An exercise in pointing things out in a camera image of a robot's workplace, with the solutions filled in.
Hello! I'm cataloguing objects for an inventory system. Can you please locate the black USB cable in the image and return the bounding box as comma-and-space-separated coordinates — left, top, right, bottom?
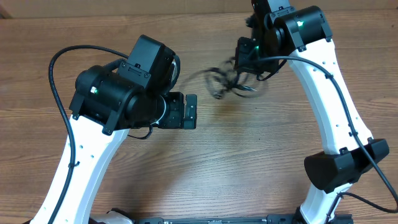
178, 55, 270, 100

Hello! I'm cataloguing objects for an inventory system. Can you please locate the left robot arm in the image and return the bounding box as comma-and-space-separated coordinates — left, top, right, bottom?
32, 35, 197, 223

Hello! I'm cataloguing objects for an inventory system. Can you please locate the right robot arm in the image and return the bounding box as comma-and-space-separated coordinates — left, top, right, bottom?
234, 1, 389, 223

